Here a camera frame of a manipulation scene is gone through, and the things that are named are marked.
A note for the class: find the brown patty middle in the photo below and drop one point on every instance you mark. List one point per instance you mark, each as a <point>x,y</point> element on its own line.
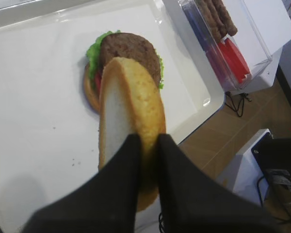
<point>220,25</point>

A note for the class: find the white parchment paper sheet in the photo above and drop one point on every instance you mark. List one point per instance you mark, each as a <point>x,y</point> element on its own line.
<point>38,97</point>

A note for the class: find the red tomato slice on burger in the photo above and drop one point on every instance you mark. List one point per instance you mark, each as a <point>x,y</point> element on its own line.
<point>98,79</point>

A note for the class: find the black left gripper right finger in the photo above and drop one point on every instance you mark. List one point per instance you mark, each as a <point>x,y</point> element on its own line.
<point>192,202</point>

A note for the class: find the silver metal baking tray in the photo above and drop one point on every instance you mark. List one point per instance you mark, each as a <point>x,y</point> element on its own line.
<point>189,92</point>

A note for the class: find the brown patty on burger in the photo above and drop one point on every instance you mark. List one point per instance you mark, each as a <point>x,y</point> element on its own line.
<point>132,46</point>

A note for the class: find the black box with cables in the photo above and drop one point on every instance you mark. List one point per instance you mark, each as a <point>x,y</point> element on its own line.
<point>273,157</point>

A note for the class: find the bottom burger bun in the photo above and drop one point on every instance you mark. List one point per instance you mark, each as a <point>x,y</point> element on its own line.
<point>89,89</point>

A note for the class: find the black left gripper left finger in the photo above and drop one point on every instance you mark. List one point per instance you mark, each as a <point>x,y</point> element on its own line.
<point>107,203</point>

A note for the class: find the sesame top bun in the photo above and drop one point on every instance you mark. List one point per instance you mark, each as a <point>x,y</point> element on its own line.
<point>130,102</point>

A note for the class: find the clear patty tomato container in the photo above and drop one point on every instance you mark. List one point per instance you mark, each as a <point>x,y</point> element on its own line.
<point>230,39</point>

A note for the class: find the green lettuce leaf on burger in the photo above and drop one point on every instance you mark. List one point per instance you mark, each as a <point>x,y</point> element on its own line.
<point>93,57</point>

